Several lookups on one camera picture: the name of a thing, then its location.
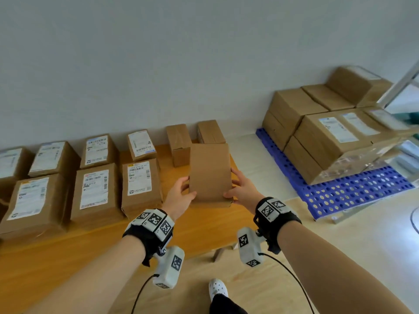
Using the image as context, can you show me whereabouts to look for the white marker-tagged wrist camera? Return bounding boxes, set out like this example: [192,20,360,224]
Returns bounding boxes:
[152,246,185,289]
[237,227,265,268]

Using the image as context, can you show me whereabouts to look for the black wristband with marker tags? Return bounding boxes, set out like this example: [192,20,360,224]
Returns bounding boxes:
[122,209,175,267]
[254,197,302,256]

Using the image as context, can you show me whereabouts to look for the grey metal shelf rack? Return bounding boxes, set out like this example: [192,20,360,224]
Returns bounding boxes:
[376,58,419,108]

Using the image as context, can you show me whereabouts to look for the person's left hand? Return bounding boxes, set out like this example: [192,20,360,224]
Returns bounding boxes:
[162,175,198,222]

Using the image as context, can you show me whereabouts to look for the person's dark trousers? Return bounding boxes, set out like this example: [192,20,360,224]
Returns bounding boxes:
[209,293,248,314]

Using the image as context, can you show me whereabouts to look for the person's right hand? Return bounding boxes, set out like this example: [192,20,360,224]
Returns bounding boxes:
[223,169,265,215]

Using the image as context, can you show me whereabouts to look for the orange wooden table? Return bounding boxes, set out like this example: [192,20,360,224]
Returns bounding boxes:
[0,140,259,304]

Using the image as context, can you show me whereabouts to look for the pile of brown cardboard parcels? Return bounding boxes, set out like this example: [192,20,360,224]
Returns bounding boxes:
[0,120,227,241]

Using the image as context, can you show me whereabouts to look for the blue perforated plastic pallet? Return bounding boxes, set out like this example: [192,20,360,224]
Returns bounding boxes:
[255,127,416,222]

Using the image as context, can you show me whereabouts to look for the person's right white shoe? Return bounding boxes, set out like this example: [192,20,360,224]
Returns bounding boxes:
[209,279,229,302]

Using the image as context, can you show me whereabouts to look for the person's left forearm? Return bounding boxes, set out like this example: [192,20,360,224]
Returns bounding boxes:
[23,235,146,314]

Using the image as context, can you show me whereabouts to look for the person's right forearm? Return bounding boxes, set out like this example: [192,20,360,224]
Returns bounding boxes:
[277,222,413,314]

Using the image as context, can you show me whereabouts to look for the white low table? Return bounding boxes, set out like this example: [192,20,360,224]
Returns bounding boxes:
[229,132,419,225]

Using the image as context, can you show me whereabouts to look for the wide plain brown parcel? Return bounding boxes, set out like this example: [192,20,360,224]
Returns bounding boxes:
[301,84,357,112]

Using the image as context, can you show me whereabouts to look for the black camera cable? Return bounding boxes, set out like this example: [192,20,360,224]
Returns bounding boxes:
[258,253,316,314]
[131,274,160,314]

